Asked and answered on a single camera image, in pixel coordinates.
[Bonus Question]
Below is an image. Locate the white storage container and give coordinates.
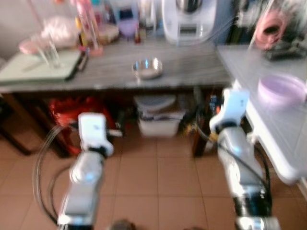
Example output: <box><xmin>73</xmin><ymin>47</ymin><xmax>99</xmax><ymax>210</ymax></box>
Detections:
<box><xmin>134</xmin><ymin>94</ymin><xmax>188</xmax><ymax>138</ymax></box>

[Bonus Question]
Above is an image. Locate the red plastic bag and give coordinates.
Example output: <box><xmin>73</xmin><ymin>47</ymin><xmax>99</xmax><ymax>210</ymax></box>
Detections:
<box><xmin>48</xmin><ymin>97</ymin><xmax>118</xmax><ymax>154</ymax></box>

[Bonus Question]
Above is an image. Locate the small steel bowl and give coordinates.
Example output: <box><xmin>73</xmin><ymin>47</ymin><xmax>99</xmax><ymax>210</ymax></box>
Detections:
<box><xmin>132</xmin><ymin>57</ymin><xmax>164</xmax><ymax>80</ymax></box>

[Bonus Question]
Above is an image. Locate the grey robot left leg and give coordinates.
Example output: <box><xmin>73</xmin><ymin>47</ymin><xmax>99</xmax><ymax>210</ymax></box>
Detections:
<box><xmin>110</xmin><ymin>219</ymin><xmax>137</xmax><ymax>230</ymax></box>

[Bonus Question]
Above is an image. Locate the clear drinking glass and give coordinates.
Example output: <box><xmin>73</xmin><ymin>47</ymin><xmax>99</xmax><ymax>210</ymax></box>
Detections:
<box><xmin>38</xmin><ymin>36</ymin><xmax>63</xmax><ymax>68</ymax></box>

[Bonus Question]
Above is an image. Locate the grey topped wooden table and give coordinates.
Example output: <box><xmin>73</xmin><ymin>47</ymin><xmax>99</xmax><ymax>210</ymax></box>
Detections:
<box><xmin>0</xmin><ymin>38</ymin><xmax>236</xmax><ymax>159</ymax></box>

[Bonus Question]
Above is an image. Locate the purple cup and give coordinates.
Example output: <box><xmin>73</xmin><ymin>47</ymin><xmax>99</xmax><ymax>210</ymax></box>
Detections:
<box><xmin>117</xmin><ymin>17</ymin><xmax>140</xmax><ymax>39</ymax></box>

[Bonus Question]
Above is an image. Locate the tall pink bottle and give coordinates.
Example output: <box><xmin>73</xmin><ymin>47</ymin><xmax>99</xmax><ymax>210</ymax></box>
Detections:
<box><xmin>76</xmin><ymin>0</ymin><xmax>104</xmax><ymax>56</ymax></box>

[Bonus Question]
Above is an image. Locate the pale green cutting board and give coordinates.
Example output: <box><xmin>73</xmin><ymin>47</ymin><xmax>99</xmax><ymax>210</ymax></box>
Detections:
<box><xmin>0</xmin><ymin>49</ymin><xmax>82</xmax><ymax>82</ymax></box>

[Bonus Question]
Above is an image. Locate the pale pink plastic bag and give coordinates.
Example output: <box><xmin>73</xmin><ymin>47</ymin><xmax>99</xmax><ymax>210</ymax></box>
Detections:
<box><xmin>41</xmin><ymin>15</ymin><xmax>80</xmax><ymax>48</ymax></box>

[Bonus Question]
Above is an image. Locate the purple plastic bowl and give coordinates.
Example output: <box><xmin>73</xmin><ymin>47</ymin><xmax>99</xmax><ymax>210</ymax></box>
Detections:
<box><xmin>258</xmin><ymin>74</ymin><xmax>307</xmax><ymax>110</ymax></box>

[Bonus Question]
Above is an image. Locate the white kitchen appliance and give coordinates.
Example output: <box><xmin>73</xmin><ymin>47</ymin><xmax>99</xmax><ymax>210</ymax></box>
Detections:
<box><xmin>161</xmin><ymin>0</ymin><xmax>217</xmax><ymax>46</ymax></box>

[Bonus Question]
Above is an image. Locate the white folding table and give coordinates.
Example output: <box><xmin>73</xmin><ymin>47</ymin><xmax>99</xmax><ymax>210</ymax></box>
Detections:
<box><xmin>217</xmin><ymin>45</ymin><xmax>307</xmax><ymax>185</ymax></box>

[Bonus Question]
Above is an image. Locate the black flat object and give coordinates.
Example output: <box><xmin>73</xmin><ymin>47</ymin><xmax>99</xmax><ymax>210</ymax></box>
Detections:
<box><xmin>263</xmin><ymin>41</ymin><xmax>307</xmax><ymax>62</ymax></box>

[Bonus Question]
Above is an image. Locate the pink round holder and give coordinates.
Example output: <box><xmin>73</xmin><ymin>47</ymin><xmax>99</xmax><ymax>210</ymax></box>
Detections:
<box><xmin>253</xmin><ymin>11</ymin><xmax>288</xmax><ymax>50</ymax></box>

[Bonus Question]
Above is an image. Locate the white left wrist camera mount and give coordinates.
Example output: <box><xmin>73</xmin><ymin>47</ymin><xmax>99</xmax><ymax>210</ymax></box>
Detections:
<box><xmin>78</xmin><ymin>113</ymin><xmax>115</xmax><ymax>156</ymax></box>

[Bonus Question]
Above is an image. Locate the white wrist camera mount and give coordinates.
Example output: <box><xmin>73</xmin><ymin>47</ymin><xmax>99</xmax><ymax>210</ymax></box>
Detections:
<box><xmin>210</xmin><ymin>88</ymin><xmax>250</xmax><ymax>135</ymax></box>
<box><xmin>78</xmin><ymin>113</ymin><xmax>115</xmax><ymax>156</ymax></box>

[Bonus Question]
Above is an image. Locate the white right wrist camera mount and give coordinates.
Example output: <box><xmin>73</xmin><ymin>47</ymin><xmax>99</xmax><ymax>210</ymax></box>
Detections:
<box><xmin>210</xmin><ymin>88</ymin><xmax>250</xmax><ymax>135</ymax></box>

